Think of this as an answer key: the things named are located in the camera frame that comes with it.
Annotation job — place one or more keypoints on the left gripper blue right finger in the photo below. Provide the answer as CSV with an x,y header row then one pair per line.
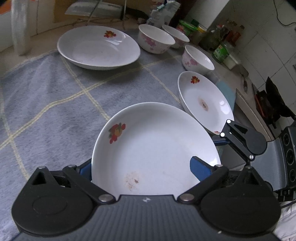
x,y
200,169

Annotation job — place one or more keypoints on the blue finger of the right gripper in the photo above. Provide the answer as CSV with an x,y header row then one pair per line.
x,y
219,141

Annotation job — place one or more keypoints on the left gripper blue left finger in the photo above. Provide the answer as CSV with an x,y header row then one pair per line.
x,y
85,169

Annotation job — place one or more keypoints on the white plate with brown stain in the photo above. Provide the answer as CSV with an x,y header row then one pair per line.
x,y
204,101

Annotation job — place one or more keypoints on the floral bowl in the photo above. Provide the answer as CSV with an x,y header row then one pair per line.
x,y
196,61
180,38
153,39

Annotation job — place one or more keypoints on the blue grey checked towel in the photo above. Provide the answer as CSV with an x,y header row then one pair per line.
x,y
52,112

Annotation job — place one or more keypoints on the green label glass jar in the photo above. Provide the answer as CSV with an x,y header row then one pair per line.
x,y
222,51

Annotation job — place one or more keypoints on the dark oil glass bottle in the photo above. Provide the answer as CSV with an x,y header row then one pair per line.
x,y
214,37

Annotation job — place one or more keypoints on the yellow lidded spice jar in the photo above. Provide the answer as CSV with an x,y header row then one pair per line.
x,y
198,34

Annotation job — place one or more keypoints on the green lidded sauce tub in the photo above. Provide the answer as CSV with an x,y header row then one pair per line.
x,y
186,28

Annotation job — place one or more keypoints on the white food bag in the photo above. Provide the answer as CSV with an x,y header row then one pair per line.
x,y
163,14

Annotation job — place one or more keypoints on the wooden cutting board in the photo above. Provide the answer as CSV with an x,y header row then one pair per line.
x,y
61,6

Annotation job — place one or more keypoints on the tall plastic wrap roll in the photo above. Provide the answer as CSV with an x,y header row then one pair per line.
x,y
20,26

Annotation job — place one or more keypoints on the wire knife stand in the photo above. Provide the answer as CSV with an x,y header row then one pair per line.
x,y
96,11

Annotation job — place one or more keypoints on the cleaver knife black handle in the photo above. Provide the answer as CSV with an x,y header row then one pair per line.
x,y
132,6

